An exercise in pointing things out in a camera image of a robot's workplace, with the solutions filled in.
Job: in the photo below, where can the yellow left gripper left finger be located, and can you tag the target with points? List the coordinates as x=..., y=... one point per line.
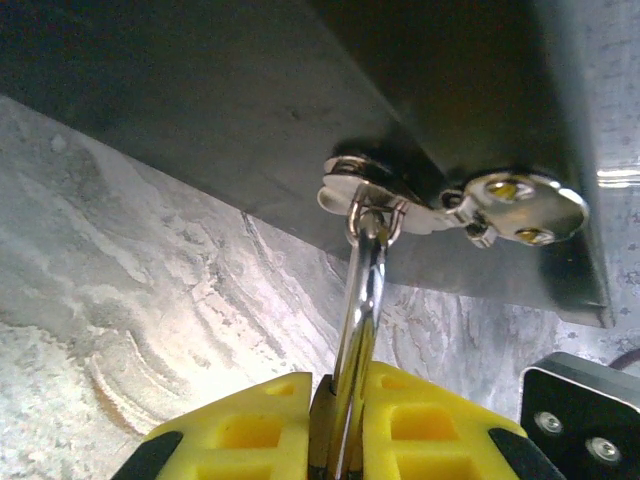
x=250, y=435

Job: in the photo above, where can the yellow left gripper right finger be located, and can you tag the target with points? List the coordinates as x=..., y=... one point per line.
x=425, y=440

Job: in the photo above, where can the black plate with screws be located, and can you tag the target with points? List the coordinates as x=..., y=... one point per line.
x=575, y=415

